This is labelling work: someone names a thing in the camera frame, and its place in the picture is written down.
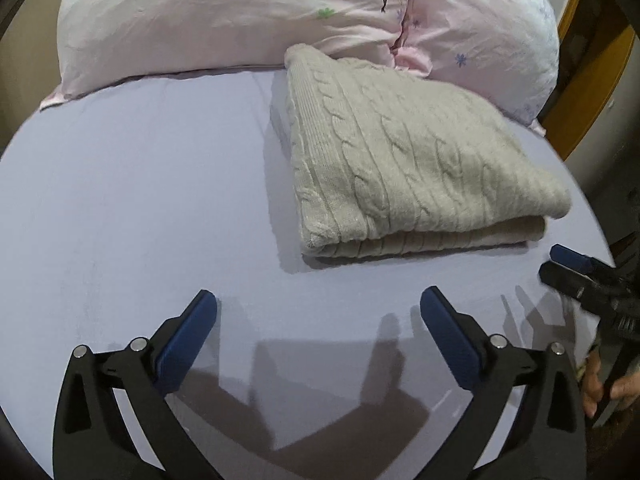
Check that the wooden headboard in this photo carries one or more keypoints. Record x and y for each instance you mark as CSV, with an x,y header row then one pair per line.
x,y
590,75

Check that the pale floral pillow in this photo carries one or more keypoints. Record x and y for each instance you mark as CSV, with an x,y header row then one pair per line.
x,y
480,35

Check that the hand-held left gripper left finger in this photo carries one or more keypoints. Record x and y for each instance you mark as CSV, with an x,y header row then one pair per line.
x,y
186,340

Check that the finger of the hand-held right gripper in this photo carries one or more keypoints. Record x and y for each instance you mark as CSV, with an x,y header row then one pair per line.
x,y
571,256
565,277

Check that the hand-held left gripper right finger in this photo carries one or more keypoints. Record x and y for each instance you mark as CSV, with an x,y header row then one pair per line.
x,y
451,340

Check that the person's right hand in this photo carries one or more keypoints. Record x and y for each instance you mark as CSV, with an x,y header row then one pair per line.
x,y
598,381

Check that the lavender bed sheet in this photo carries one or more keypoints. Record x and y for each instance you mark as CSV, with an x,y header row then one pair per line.
x,y
150,200

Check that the pink pillow with tree print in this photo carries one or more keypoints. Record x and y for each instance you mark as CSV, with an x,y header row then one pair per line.
x,y
225,15

